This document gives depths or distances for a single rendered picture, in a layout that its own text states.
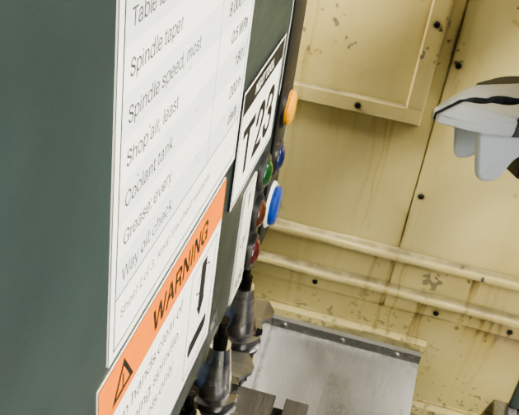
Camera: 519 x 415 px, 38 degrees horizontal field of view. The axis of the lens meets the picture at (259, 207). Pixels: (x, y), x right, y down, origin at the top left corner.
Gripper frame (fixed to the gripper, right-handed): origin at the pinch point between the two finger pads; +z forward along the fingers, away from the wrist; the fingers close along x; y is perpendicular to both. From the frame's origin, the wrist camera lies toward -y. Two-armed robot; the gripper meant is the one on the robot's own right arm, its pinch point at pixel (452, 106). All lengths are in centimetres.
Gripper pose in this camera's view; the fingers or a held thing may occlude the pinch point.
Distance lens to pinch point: 58.1
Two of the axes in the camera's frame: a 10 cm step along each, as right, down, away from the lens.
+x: -2.7, -5.5, 7.9
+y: -1.3, 8.4, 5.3
